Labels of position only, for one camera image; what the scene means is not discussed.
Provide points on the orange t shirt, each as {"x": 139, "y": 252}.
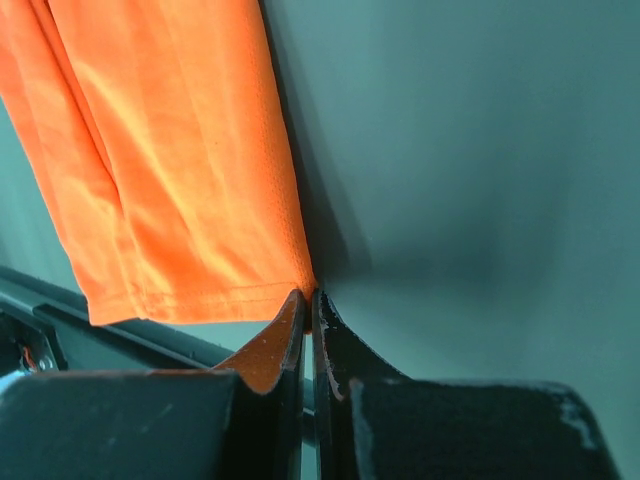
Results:
{"x": 156, "y": 136}

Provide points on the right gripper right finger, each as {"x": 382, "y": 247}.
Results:
{"x": 374, "y": 422}

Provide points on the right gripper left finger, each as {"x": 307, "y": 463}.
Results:
{"x": 240, "y": 419}

